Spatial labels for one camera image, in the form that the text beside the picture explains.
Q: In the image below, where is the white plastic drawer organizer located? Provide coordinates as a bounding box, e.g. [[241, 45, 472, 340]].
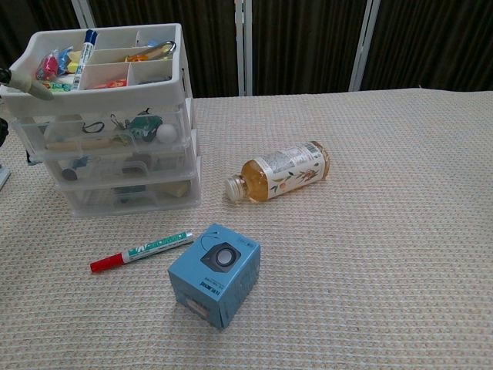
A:
[[0, 22, 203, 220]]

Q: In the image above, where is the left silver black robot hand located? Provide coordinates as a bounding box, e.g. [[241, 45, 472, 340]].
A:
[[0, 67, 55, 146]]

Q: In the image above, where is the blue-capped white marker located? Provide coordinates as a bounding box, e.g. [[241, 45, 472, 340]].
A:
[[71, 29, 99, 92]]

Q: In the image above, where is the yellow candy packet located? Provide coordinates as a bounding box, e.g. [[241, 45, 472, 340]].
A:
[[65, 52, 84, 74]]

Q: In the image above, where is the red snack packet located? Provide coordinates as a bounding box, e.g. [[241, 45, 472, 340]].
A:
[[92, 78, 128, 89]]

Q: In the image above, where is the blue candy packet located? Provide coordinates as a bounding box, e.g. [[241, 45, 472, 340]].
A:
[[53, 45, 74, 65]]

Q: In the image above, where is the white ping-pong ball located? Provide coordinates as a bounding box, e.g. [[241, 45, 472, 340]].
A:
[[156, 123, 177, 144]]

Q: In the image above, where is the green lion snack packet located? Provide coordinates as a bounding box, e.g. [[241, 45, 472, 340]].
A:
[[42, 79, 74, 93]]

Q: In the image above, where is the pink candy packet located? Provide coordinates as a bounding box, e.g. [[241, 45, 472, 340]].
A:
[[36, 53, 59, 82]]

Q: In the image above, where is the red-capped green marker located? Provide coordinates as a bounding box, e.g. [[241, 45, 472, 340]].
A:
[[89, 230, 195, 274]]

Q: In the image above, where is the blue speaker box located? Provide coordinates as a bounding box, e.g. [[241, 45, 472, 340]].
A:
[[167, 223, 262, 331]]

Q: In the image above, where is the beige woven tablecloth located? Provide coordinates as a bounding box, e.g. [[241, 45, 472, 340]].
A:
[[0, 88, 493, 370]]

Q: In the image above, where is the yellow sticky note pad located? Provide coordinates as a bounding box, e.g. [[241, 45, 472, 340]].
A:
[[159, 180, 192, 200]]

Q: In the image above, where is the amber tea bottle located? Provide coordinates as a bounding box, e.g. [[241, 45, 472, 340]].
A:
[[224, 140, 331, 204]]

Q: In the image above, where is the green toy keychain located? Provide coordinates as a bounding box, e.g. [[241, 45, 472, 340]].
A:
[[129, 115, 161, 140]]

